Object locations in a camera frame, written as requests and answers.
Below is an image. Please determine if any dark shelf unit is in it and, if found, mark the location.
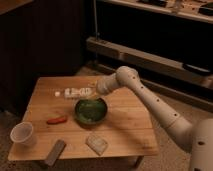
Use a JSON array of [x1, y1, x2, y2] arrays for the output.
[[86, 0, 213, 112]]

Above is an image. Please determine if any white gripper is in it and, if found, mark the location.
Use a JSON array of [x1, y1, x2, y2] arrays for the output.
[[87, 74, 118, 99]]

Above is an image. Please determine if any metal pole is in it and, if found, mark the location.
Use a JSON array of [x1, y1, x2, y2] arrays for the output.
[[93, 0, 99, 40]]

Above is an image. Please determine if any beige sponge pad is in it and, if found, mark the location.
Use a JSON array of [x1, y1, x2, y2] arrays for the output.
[[86, 134, 108, 156]]

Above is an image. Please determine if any grey rectangular block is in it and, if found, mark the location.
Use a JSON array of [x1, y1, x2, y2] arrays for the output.
[[44, 140, 66, 166]]

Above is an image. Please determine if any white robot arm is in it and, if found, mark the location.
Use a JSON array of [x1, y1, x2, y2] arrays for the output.
[[89, 66, 213, 171]]

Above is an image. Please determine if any green ceramic bowl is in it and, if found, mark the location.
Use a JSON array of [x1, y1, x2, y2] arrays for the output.
[[75, 98, 108, 125]]

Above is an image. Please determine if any white plastic cup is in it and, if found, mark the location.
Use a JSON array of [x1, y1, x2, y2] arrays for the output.
[[10, 122, 37, 147]]

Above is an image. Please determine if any wooden table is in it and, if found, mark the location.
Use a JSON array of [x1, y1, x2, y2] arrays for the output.
[[8, 76, 158, 161]]

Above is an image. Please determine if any red chili pepper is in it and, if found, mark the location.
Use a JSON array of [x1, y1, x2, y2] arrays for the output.
[[46, 116, 68, 125]]

